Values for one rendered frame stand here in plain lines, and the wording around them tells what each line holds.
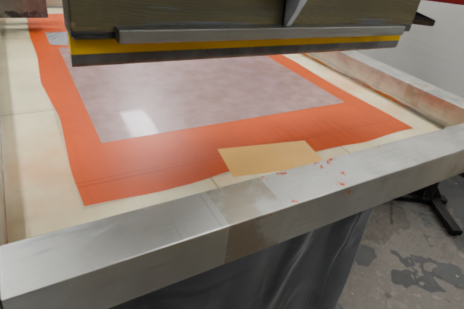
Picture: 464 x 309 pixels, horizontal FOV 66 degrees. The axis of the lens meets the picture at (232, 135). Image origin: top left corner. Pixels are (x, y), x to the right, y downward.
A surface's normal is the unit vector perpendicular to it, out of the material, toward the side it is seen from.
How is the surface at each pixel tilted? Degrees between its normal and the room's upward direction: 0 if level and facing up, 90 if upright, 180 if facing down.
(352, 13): 90
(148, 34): 90
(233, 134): 0
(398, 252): 0
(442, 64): 90
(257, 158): 0
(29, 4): 90
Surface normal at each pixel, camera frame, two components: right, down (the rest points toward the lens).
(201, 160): 0.12, -0.86
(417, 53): -0.87, 0.16
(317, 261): 0.45, 0.51
